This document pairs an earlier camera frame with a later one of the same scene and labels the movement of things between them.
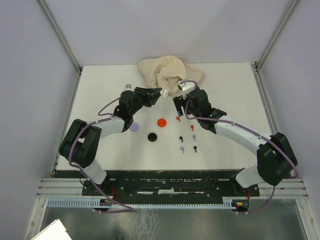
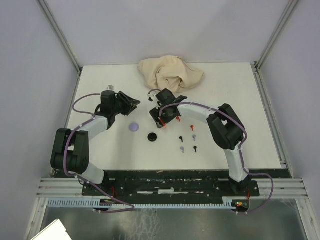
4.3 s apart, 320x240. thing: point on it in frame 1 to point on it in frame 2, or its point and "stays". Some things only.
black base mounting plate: x=170 y=185 stays
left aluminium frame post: x=61 y=35 stays
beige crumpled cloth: x=166 y=72 stays
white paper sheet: x=55 y=231 stays
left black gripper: x=151 y=95 to x=129 y=108
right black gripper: x=179 y=101 to x=155 y=114
